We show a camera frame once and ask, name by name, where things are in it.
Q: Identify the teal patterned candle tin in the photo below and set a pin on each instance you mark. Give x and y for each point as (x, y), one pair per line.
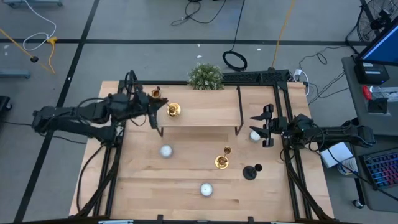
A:
(255, 137)

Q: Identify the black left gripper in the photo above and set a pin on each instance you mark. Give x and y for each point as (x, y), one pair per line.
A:
(142, 104)

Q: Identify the backlit keyboard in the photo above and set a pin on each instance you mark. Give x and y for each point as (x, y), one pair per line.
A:
(382, 169)

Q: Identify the wooden shelf with black legs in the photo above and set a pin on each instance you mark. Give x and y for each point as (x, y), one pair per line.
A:
(205, 105)

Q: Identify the blue patterned candle tin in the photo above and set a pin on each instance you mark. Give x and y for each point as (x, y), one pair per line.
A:
(166, 151)

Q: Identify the red bottle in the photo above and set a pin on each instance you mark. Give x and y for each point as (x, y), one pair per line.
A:
(367, 92)

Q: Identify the black standing fan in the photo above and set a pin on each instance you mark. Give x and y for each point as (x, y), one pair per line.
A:
(370, 25)

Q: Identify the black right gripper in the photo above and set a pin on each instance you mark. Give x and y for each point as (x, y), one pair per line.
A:
(278, 126)

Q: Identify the black metal table frame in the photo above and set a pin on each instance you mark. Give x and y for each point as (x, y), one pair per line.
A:
(174, 82)

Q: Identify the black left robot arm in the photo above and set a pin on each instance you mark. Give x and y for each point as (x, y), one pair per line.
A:
(77, 113)

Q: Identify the black desktop box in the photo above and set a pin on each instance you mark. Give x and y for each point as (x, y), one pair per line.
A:
(371, 73)

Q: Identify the white box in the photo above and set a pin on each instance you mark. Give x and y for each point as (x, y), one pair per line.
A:
(336, 154)

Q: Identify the grey desk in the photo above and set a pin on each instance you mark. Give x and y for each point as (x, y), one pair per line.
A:
(354, 105)

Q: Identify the green potted plant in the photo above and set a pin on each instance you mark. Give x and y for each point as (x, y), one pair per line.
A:
(206, 76)

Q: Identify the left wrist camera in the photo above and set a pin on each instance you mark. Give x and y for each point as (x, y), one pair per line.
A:
(119, 100)

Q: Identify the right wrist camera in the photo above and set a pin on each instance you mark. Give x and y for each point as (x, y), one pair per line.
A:
(303, 121)

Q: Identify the computer monitor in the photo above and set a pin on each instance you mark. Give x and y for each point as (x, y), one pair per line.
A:
(384, 46)

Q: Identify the gold candlestick holder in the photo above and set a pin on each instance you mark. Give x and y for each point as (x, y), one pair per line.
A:
(173, 110)
(222, 162)

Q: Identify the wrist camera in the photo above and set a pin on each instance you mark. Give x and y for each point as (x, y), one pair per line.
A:
(303, 121)
(119, 100)

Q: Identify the black candlestick holder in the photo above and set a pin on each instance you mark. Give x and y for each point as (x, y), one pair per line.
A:
(248, 173)

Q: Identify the pink patterned candle tin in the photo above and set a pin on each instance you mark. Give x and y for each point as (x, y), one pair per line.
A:
(206, 189)

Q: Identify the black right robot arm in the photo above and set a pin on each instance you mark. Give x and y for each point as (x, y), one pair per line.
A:
(342, 133)

